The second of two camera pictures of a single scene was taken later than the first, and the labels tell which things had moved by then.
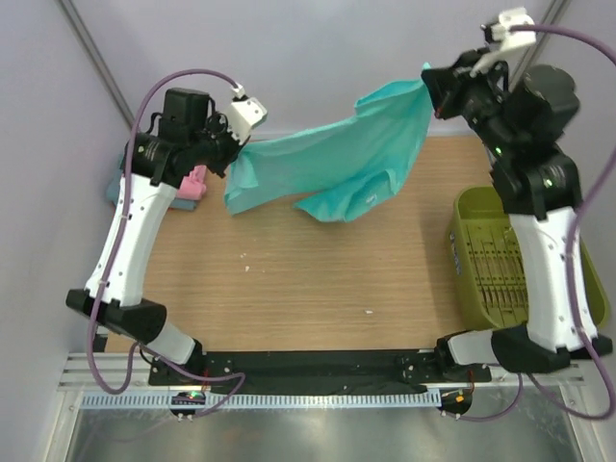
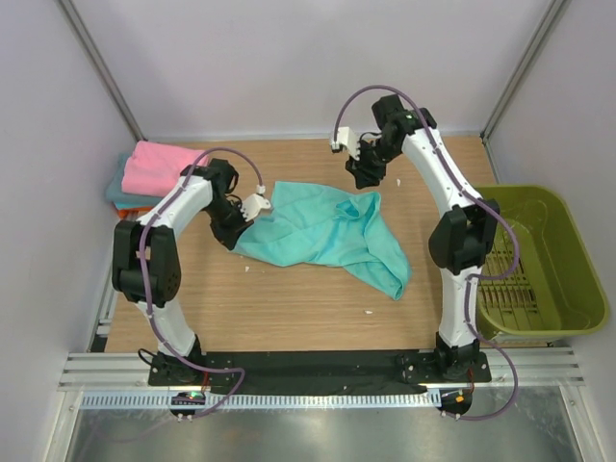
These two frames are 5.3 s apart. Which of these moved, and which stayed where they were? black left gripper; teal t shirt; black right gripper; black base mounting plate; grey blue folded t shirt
Moved: teal t shirt; black left gripper; black right gripper
Stayed: grey blue folded t shirt; black base mounting plate
